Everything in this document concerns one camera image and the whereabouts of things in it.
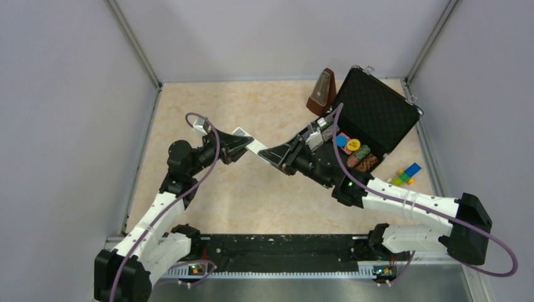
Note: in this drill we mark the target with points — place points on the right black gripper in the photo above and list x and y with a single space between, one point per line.
285 155

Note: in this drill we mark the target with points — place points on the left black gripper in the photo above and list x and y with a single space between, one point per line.
233 146

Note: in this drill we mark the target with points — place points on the white remote control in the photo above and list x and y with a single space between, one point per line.
252 144

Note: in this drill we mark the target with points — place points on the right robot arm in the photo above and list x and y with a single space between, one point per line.
456 225

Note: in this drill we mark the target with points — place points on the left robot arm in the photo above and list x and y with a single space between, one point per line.
130 270

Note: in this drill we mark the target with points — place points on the blue poker chip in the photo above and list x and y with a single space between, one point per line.
341 141

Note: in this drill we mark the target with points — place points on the brown wooden metronome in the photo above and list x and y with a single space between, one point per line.
323 94

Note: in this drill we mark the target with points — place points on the yellow poker chip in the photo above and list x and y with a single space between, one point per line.
353 145

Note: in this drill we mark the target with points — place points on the black poker chip case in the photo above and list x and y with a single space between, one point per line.
375 114

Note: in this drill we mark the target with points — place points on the colourful toy bricks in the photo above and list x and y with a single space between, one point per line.
405 176

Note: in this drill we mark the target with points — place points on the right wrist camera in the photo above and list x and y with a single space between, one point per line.
315 136

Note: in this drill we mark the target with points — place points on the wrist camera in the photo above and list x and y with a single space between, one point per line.
201 126
315 136

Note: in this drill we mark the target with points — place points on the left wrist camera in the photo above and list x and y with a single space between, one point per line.
201 126

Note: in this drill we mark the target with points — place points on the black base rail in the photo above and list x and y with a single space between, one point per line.
290 254

